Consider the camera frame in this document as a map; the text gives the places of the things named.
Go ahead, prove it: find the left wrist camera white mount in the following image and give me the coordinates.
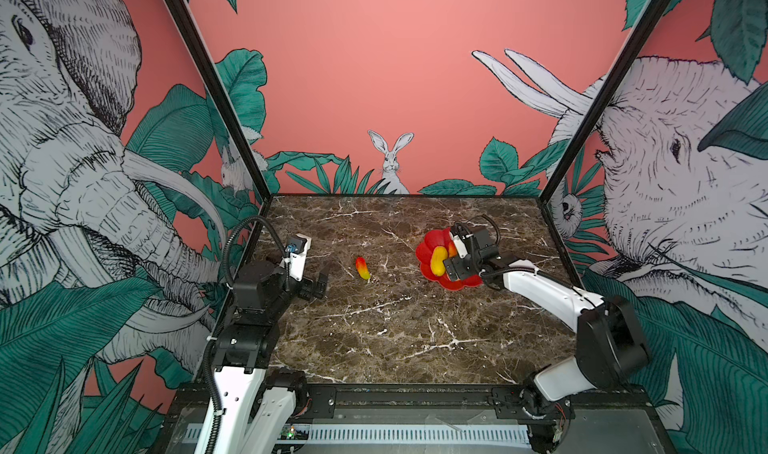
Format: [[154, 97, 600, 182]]
[[282, 234, 312, 282]]

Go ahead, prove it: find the black corner post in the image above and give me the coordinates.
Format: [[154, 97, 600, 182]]
[[538, 0, 671, 203], [163, 0, 272, 206]]

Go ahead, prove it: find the red flower-shaped fruit bowl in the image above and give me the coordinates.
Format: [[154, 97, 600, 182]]
[[415, 228, 482, 291]]

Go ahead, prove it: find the black right corner post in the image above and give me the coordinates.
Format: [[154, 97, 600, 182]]
[[538, 0, 671, 203]]

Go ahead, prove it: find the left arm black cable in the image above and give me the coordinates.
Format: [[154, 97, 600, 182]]
[[220, 215, 288, 290]]

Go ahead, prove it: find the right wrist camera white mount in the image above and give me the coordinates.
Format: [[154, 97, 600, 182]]
[[450, 234, 471, 259]]

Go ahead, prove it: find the yellow fake lemon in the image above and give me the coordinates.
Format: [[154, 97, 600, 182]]
[[430, 246, 449, 278]]

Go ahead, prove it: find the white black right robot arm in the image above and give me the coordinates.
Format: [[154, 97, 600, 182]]
[[444, 223, 652, 420]]

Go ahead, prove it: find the black left corner post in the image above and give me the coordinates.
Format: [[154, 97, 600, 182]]
[[163, 0, 272, 206]]

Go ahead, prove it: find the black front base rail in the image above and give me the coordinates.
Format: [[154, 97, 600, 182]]
[[165, 384, 652, 425]]

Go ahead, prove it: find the red yellow green mango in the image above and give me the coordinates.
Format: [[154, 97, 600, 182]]
[[355, 256, 371, 281]]

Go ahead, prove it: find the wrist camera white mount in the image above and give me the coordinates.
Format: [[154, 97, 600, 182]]
[[450, 234, 471, 259], [282, 234, 312, 282]]

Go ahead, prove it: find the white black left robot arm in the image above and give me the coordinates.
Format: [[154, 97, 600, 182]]
[[195, 261, 330, 453]]

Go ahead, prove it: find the white ventilated cable duct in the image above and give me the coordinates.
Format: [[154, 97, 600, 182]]
[[182, 423, 532, 449]]

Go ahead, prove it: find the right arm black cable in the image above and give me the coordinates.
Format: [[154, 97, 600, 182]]
[[451, 214, 502, 248]]

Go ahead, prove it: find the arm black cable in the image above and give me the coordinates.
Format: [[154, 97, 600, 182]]
[[220, 215, 288, 290], [451, 214, 502, 248]]

